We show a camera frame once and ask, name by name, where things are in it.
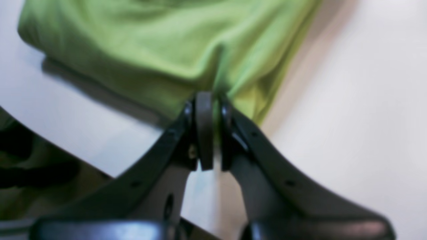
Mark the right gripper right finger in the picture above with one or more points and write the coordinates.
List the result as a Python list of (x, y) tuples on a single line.
[(281, 202)]

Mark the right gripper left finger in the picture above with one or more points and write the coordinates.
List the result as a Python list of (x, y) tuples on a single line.
[(143, 203)]

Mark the green T-shirt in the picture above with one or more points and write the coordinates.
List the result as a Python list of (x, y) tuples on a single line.
[(160, 52)]

